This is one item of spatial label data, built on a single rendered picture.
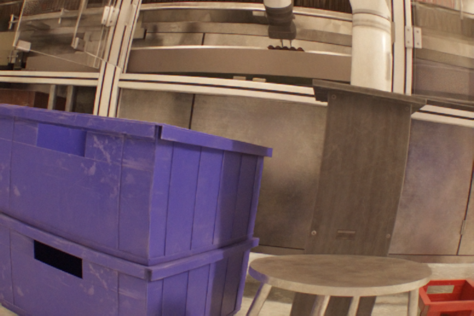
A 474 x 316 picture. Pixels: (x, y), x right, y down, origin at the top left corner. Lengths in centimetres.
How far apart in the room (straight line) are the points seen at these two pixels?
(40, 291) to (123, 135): 36
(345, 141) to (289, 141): 78
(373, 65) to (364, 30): 8
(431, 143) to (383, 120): 74
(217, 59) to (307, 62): 25
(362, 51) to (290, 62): 50
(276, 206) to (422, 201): 51
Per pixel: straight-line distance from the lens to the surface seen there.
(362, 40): 116
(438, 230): 182
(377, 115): 108
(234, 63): 165
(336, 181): 107
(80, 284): 91
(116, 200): 84
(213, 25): 198
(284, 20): 157
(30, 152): 95
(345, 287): 69
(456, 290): 144
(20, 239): 98
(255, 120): 188
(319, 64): 160
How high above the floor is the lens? 40
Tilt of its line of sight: 3 degrees up
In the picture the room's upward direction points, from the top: 7 degrees clockwise
